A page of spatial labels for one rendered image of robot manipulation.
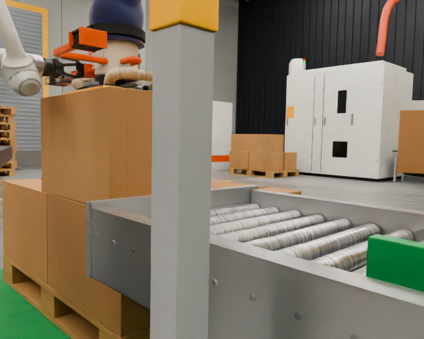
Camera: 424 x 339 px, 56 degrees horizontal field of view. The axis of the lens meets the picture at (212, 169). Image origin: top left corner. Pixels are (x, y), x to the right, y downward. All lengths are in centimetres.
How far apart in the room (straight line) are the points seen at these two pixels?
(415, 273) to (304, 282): 16
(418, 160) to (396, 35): 1022
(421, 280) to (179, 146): 39
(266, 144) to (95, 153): 709
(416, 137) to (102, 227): 186
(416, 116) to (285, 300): 193
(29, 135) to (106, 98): 978
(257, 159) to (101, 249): 751
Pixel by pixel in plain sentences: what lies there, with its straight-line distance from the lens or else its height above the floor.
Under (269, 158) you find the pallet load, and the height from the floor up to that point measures 41.
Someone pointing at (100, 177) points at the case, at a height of 65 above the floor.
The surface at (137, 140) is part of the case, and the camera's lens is 138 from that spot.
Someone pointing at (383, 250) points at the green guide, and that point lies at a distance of 67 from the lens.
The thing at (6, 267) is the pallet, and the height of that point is 9.
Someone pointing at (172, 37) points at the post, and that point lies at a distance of 54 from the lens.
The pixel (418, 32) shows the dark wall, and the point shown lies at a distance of 1238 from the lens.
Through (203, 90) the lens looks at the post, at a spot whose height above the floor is 85.
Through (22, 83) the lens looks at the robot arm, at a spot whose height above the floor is 97.
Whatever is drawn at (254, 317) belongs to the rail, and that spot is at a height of 49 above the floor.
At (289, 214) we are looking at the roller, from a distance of 135.
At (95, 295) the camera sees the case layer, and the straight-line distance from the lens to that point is 152.
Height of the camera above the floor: 79
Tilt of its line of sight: 4 degrees down
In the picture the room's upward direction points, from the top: 1 degrees clockwise
